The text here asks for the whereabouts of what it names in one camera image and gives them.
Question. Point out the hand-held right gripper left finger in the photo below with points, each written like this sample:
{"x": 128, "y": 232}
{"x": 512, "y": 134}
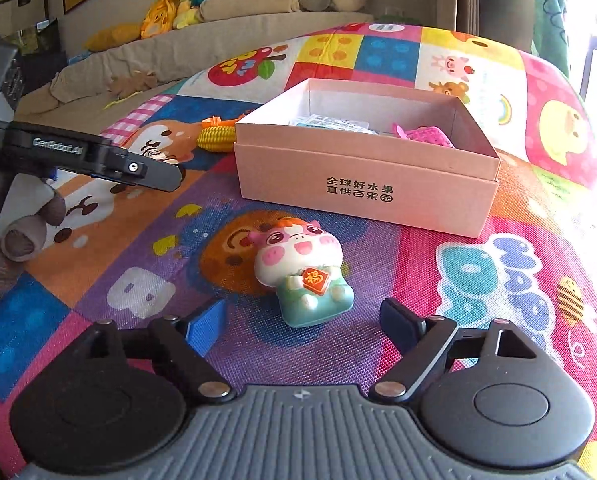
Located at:
{"x": 206, "y": 327}

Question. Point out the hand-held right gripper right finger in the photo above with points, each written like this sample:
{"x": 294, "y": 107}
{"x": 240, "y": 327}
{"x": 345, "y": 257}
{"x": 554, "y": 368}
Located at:
{"x": 398, "y": 322}

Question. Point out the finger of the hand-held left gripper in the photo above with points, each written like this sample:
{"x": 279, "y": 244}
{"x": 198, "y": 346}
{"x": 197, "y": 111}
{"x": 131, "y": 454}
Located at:
{"x": 153, "y": 172}

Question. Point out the pink cow figurine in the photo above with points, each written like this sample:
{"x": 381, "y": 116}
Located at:
{"x": 306, "y": 270}

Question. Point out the pink cardboard box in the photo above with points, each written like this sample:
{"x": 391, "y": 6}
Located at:
{"x": 358, "y": 180}

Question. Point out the blue tissue packet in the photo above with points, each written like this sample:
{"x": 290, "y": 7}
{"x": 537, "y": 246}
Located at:
{"x": 328, "y": 122}

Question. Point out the pink plastic toy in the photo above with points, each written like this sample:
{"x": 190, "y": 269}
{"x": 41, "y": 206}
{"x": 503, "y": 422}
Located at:
{"x": 428, "y": 136}

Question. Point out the person's left hand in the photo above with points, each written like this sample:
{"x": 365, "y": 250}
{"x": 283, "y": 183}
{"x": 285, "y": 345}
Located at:
{"x": 23, "y": 237}

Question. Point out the corn toy with orange husk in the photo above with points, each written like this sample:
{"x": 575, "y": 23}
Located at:
{"x": 216, "y": 137}

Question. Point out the colourful printed play mat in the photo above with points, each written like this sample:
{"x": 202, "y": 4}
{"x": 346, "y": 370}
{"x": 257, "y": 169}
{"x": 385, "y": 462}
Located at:
{"x": 128, "y": 240}

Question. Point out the brown plush toy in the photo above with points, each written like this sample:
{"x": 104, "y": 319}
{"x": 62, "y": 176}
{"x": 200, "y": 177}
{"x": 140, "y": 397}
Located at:
{"x": 133, "y": 84}

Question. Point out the dark framed board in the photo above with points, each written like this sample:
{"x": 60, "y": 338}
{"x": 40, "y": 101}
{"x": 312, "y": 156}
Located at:
{"x": 36, "y": 42}

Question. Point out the beige sofa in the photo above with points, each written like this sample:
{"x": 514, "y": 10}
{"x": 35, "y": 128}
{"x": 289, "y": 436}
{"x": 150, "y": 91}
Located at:
{"x": 178, "y": 55}

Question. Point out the yellow pillow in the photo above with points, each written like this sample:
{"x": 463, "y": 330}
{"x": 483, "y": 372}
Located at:
{"x": 113, "y": 37}

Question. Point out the yellow orange striped plush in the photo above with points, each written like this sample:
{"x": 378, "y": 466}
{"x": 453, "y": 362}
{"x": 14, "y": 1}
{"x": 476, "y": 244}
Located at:
{"x": 156, "y": 17}

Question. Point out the yellow duck plush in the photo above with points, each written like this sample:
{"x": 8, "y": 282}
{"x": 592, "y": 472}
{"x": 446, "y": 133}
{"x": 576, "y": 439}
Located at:
{"x": 184, "y": 7}

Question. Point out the green printed cloth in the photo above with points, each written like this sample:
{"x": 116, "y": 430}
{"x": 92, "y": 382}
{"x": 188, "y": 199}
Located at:
{"x": 552, "y": 25}

